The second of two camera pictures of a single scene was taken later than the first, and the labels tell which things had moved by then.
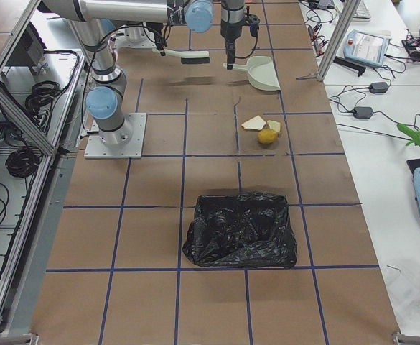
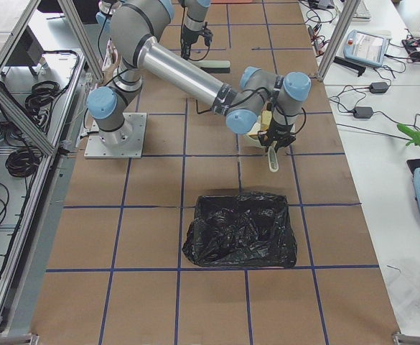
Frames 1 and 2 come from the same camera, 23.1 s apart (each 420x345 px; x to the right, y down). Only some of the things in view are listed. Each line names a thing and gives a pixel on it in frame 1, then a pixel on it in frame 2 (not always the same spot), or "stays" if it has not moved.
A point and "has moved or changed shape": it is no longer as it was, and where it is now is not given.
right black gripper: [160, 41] → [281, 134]
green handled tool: [417, 139] stays
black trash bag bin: [243, 230] stays
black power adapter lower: [362, 112] stays
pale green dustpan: [260, 71] → [271, 154]
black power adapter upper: [378, 88] stays
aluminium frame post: [342, 26] stays
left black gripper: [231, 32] → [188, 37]
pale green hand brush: [188, 57] has moved or changed shape
